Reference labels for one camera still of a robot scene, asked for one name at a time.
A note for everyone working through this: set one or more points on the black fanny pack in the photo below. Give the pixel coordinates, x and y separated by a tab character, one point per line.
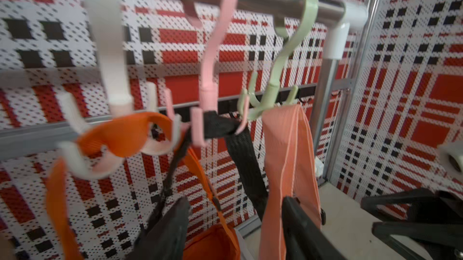
235	151

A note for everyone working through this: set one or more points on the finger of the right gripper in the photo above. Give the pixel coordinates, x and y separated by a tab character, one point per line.
442	242
423	205

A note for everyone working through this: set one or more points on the black wall hook rail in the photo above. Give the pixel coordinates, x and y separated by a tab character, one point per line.
229	104

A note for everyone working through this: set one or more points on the pink fanny pack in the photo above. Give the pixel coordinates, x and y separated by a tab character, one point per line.
290	169

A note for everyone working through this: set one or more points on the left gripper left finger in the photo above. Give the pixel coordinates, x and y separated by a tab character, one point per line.
164	239

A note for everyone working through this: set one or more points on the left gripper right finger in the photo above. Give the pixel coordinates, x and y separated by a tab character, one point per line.
304	241

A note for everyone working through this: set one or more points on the orange fanny pack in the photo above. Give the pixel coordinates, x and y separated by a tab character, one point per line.
56	206

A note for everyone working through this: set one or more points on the white hook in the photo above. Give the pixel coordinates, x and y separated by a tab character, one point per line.
108	61

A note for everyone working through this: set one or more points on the garment rack steel white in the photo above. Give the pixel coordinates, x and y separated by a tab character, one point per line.
25	141

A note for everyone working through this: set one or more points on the pink hook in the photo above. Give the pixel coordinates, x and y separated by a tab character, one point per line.
208	88

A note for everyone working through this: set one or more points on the light green hook right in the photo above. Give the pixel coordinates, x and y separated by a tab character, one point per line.
249	107

